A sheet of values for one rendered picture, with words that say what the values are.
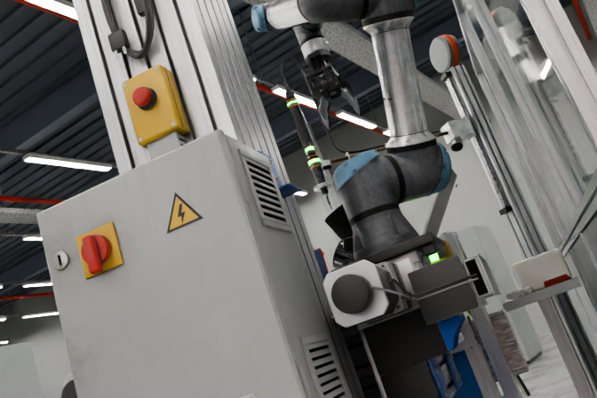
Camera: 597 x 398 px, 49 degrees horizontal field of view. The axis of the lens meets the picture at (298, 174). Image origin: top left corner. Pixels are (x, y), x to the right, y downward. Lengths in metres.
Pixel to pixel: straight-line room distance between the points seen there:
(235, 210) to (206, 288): 0.12
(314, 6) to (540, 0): 0.59
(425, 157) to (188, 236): 0.69
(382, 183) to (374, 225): 0.10
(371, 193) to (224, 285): 0.57
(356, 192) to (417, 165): 0.16
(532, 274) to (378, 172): 1.03
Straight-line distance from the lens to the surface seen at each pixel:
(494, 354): 2.35
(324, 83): 1.84
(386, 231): 1.39
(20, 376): 8.52
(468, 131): 2.66
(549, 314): 2.34
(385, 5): 1.47
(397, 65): 1.48
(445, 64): 2.79
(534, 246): 2.61
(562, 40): 1.00
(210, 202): 0.95
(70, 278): 1.06
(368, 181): 1.42
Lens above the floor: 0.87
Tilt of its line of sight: 16 degrees up
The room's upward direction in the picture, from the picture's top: 20 degrees counter-clockwise
